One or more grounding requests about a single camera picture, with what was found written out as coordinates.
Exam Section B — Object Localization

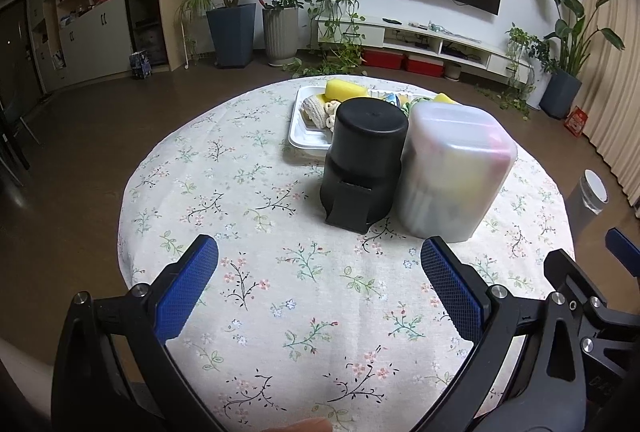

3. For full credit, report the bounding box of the silver trash bin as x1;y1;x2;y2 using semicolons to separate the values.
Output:
565;169;611;254

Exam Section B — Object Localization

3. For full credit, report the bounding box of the grey ribbed planter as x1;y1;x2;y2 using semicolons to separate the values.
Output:
262;7;300;66

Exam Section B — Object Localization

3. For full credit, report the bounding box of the trailing vine plant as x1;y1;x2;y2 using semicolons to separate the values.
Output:
284;0;372;79

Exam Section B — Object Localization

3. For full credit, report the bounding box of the black plastic container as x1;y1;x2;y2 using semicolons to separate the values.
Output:
320;97;410;233

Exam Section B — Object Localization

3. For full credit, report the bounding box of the dark blue round planter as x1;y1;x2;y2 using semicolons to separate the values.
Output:
539;70;584;121

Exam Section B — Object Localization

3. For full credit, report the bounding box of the dark blue square planter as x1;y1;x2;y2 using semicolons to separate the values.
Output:
206;3;257;68

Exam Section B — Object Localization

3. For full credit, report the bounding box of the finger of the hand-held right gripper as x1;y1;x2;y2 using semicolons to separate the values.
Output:
544;249;640;354
605;227;640;277

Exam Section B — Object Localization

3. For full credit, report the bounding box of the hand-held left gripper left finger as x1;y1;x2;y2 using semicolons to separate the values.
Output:
51;235;223;432

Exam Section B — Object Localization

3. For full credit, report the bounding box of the broad-leaf plant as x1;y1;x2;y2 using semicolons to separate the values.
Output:
526;0;627;77

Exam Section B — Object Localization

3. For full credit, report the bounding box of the translucent plastic container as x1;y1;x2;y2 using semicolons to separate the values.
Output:
390;102;518;244

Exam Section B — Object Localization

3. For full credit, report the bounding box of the cream knitted dishcloth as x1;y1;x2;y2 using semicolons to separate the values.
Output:
302;95;331;129

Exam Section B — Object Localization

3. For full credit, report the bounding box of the wall cabinet with shelves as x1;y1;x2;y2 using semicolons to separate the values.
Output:
27;0;184;94

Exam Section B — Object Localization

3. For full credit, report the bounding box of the person's left hand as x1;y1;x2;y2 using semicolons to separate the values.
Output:
259;417;334;432

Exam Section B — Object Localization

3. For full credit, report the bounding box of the floral tablecloth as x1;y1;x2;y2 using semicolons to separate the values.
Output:
117;75;576;432

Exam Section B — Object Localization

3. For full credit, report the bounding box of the red storage box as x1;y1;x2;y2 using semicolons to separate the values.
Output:
362;50;406;71
406;54;446;78

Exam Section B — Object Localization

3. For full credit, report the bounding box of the spider plant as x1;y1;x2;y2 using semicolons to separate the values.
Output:
174;0;217;70

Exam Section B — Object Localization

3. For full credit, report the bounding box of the beige curtain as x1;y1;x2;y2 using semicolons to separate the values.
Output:
580;0;640;214

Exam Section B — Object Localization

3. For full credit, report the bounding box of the white TV cabinet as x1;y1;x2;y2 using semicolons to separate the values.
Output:
316;15;534;76

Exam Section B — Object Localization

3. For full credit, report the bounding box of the dark door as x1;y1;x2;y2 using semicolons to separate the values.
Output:
0;0;44;101

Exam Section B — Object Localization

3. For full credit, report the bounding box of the red bag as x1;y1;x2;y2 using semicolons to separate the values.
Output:
564;106;589;136

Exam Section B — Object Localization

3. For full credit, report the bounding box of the trailing potted plant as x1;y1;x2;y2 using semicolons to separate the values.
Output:
504;22;557;114

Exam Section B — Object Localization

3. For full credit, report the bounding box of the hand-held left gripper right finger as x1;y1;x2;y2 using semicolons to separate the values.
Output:
415;236;590;432

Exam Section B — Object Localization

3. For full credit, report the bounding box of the green cloth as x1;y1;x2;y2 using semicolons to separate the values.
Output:
400;96;436;114

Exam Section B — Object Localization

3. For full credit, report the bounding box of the yellow rectangular sponge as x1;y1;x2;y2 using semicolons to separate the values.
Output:
325;80;357;101

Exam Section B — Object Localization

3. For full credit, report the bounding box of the cream looped scrubber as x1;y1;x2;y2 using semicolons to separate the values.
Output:
320;98;344;133

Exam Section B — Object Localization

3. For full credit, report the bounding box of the dark chair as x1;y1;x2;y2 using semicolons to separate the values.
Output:
0;101;42;189

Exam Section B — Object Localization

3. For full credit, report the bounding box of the white plastic tray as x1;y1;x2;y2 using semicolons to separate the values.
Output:
288;85;421;151

